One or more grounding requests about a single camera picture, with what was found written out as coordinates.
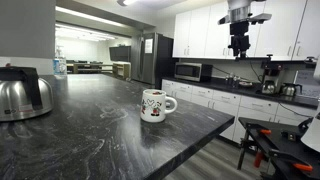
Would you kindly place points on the small dish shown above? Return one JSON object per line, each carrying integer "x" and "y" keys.
{"x": 246, "y": 84}

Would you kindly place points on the small steel coffee pot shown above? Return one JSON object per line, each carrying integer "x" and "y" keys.
{"x": 268, "y": 87}

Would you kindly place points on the large steel coffee carafe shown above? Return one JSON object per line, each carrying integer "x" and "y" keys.
{"x": 16, "y": 96}

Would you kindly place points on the white paper sheet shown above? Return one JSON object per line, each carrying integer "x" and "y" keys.
{"x": 148, "y": 45}

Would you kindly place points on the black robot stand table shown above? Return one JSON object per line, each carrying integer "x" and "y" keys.
{"x": 280, "y": 146}

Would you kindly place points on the small black box device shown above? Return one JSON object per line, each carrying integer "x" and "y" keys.
{"x": 289, "y": 136}

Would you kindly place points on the wooden background table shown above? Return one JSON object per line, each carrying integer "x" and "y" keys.
{"x": 100, "y": 67}

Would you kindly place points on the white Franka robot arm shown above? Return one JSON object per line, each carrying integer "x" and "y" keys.
{"x": 245, "y": 4}

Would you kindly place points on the black wall television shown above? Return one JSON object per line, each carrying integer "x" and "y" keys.
{"x": 120, "y": 53}

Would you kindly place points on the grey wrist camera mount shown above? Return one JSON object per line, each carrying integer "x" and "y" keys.
{"x": 258, "y": 18}

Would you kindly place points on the white cartoon print mug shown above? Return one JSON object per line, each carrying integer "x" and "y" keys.
{"x": 153, "y": 106}

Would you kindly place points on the cluster of condiment shakers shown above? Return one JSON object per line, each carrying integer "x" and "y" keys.
{"x": 232, "y": 80}

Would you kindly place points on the steel microwave oven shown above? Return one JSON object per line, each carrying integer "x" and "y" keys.
{"x": 190, "y": 71}

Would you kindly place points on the stainless steel refrigerator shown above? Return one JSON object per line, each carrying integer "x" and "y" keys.
{"x": 153, "y": 60}

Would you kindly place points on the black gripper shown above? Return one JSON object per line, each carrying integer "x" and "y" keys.
{"x": 239, "y": 40}

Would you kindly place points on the black kitchen countertop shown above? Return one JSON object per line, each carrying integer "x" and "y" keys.
{"x": 220, "y": 85}

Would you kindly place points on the white lower drawer cabinets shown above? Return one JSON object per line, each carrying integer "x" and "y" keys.
{"x": 233, "y": 103}

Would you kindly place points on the white upper wall cabinets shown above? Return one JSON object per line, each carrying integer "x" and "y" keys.
{"x": 280, "y": 30}

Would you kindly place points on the ceiling light fixture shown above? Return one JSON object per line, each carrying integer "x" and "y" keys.
{"x": 126, "y": 2}

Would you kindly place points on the grey wall sign board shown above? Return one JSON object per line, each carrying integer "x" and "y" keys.
{"x": 306, "y": 81}

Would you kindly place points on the clear plastic water bottle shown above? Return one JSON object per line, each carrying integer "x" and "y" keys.
{"x": 60, "y": 65}

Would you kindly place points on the black drip coffee maker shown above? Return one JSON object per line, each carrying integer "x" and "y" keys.
{"x": 271, "y": 71}

